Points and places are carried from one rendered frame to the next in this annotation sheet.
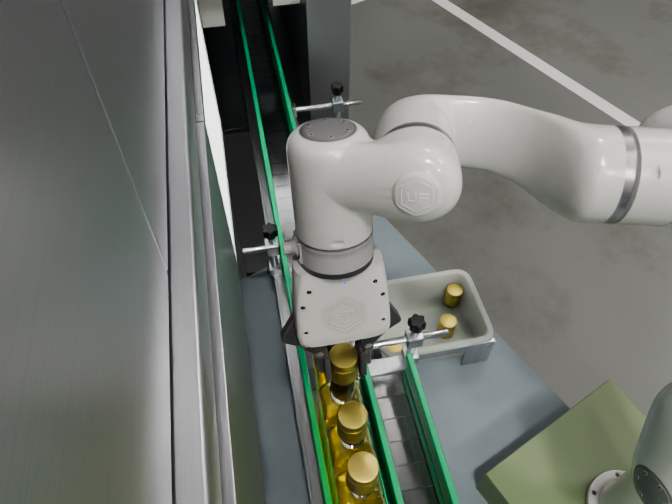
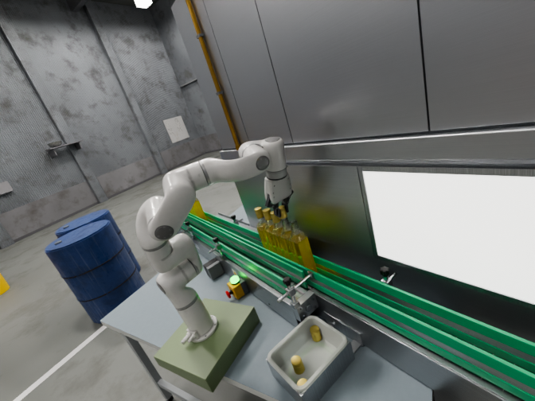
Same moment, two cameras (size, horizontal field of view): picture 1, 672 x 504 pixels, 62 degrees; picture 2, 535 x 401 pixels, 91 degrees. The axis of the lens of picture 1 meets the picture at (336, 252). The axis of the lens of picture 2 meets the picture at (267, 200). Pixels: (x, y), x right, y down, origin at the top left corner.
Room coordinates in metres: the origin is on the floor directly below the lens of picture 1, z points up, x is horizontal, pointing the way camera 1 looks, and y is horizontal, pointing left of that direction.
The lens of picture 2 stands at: (1.20, -0.36, 1.58)
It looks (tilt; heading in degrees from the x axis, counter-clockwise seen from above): 20 degrees down; 161
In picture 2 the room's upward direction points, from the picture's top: 18 degrees counter-clockwise
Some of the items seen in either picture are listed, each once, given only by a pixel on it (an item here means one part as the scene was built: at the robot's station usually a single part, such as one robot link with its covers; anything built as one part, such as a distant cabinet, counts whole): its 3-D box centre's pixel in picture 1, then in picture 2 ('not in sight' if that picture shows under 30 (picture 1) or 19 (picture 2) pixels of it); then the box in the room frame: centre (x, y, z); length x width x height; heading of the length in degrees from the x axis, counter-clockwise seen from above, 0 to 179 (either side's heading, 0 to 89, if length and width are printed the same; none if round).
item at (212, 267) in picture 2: not in sight; (213, 269); (-0.22, -0.31, 0.79); 0.08 x 0.08 x 0.08; 11
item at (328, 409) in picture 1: (341, 424); (294, 251); (0.31, -0.01, 0.99); 0.06 x 0.06 x 0.21; 12
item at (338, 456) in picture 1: (349, 465); (285, 247); (0.25, -0.02, 0.99); 0.06 x 0.06 x 0.21; 12
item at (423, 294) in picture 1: (425, 321); (309, 356); (0.60, -0.18, 0.80); 0.22 x 0.17 x 0.09; 101
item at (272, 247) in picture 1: (262, 252); (390, 282); (0.66, 0.14, 0.94); 0.07 x 0.04 x 0.13; 101
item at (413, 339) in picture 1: (399, 342); (295, 289); (0.47, -0.11, 0.95); 0.17 x 0.03 x 0.12; 101
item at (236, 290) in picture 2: not in sight; (237, 288); (0.06, -0.26, 0.79); 0.07 x 0.07 x 0.07; 11
